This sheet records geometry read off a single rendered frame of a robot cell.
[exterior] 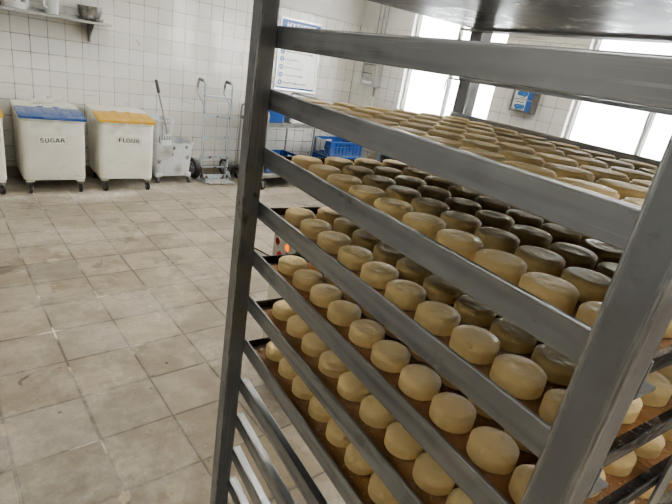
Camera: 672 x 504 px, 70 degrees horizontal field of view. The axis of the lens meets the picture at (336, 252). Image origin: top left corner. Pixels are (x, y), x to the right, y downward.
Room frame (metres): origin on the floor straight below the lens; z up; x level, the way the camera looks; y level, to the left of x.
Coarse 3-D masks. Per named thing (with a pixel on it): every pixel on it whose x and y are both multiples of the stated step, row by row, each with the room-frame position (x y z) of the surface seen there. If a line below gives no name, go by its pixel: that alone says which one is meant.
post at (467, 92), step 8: (472, 32) 1.04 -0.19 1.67; (480, 40) 1.02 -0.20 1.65; (488, 40) 1.03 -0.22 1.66; (464, 88) 1.02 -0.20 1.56; (472, 88) 1.02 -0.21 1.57; (456, 96) 1.04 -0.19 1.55; (464, 96) 1.02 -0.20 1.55; (472, 96) 1.02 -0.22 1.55; (456, 104) 1.03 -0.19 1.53; (464, 104) 1.02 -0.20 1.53; (472, 104) 1.03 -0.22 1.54; (464, 112) 1.02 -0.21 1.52; (472, 112) 1.03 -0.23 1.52
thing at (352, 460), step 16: (272, 352) 0.75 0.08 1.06; (272, 368) 0.73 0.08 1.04; (288, 368) 0.71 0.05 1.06; (288, 384) 0.69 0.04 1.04; (304, 384) 0.67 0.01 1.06; (304, 400) 0.66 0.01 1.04; (304, 416) 0.62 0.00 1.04; (320, 416) 0.61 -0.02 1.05; (320, 432) 0.59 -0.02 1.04; (336, 432) 0.57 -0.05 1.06; (336, 448) 0.56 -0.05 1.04; (352, 448) 0.55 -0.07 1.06; (352, 464) 0.52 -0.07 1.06; (352, 480) 0.51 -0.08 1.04; (368, 480) 0.51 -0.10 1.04; (368, 496) 0.49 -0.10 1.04; (384, 496) 0.47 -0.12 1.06
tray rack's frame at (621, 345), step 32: (640, 224) 0.28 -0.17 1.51; (640, 256) 0.27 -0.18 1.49; (608, 288) 0.28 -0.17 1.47; (640, 288) 0.27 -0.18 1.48; (608, 320) 0.27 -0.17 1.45; (640, 320) 0.26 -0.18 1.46; (608, 352) 0.27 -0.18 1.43; (640, 352) 0.26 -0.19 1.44; (576, 384) 0.28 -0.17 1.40; (608, 384) 0.26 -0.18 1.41; (640, 384) 0.27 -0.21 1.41; (576, 416) 0.27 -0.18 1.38; (608, 416) 0.26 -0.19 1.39; (544, 448) 0.28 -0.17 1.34; (576, 448) 0.26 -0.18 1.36; (608, 448) 0.27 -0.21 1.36; (544, 480) 0.27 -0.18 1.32; (576, 480) 0.26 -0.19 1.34
